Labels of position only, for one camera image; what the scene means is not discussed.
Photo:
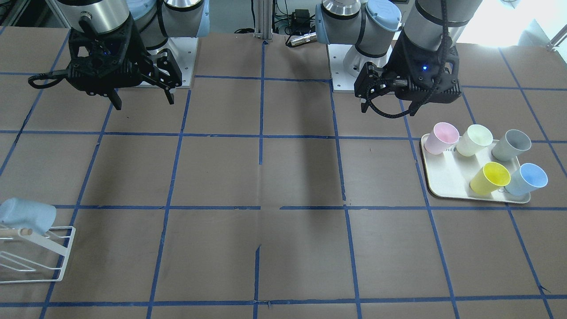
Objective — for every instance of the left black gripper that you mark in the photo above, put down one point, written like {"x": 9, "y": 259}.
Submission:
{"x": 400, "y": 63}

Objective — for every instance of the grey plastic cup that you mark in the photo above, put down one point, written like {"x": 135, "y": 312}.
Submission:
{"x": 512, "y": 144}

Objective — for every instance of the pale green plastic cup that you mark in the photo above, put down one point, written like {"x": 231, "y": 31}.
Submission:
{"x": 475, "y": 138}

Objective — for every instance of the white wire cup rack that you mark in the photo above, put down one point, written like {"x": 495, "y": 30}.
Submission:
{"x": 28, "y": 257}

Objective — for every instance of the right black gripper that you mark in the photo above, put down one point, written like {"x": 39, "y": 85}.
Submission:
{"x": 141, "y": 56}

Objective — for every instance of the light blue plastic cup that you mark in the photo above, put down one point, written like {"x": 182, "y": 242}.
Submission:
{"x": 529, "y": 177}

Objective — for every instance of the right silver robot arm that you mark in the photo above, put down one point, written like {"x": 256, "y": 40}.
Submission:
{"x": 155, "y": 19}

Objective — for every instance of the pink plastic cup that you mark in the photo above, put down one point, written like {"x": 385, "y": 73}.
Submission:
{"x": 443, "y": 136}

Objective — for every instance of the yellow plastic cup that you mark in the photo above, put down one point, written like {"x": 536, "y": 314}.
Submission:
{"x": 490, "y": 178}

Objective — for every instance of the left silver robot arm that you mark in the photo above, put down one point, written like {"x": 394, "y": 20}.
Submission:
{"x": 375, "y": 24}

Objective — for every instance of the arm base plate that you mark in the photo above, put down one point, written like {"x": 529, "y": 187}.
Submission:
{"x": 343, "y": 71}
{"x": 181, "y": 66}

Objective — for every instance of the white plastic tray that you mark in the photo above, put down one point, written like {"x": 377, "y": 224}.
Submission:
{"x": 449, "y": 174}

